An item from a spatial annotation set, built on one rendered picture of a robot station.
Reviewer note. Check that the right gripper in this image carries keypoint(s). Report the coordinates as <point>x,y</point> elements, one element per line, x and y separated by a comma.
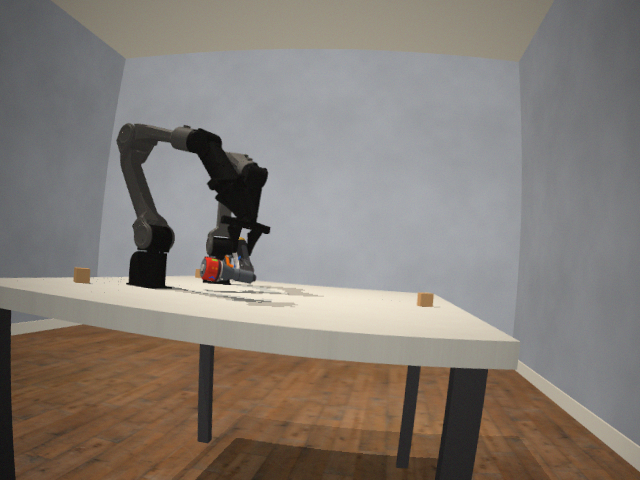
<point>236,199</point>

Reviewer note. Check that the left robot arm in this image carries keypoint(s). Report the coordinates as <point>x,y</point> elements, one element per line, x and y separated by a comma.
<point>254,177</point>

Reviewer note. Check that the grey hose nozzle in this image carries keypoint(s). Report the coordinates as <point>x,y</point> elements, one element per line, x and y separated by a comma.
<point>216,270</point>

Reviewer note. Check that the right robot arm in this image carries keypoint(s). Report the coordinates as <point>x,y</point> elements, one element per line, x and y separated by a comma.
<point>151,231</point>

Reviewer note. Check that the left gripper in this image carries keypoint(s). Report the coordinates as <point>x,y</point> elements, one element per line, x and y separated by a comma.
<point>252,236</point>

